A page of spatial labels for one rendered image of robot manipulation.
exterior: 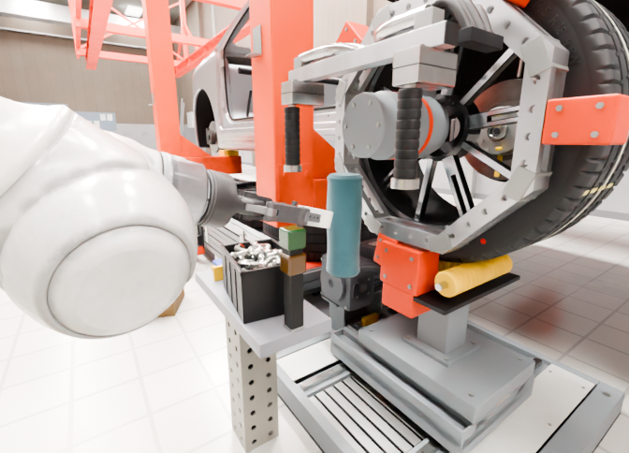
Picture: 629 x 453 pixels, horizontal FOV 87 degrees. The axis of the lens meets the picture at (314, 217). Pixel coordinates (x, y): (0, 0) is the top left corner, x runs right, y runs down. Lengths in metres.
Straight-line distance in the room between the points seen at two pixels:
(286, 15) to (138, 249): 1.09
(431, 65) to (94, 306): 0.49
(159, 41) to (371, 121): 2.54
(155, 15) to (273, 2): 1.99
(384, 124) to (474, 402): 0.67
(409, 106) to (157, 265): 0.42
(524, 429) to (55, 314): 1.11
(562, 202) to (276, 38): 0.89
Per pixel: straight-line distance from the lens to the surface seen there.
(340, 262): 0.84
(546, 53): 0.68
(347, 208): 0.80
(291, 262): 0.63
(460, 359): 1.08
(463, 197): 0.85
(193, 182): 0.41
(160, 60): 3.05
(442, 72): 0.56
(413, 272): 0.83
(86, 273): 0.20
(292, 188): 1.18
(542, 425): 1.22
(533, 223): 0.77
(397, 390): 1.07
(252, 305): 0.72
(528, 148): 0.67
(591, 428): 1.27
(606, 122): 0.64
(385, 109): 0.67
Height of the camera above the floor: 0.82
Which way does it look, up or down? 13 degrees down
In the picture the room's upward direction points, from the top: straight up
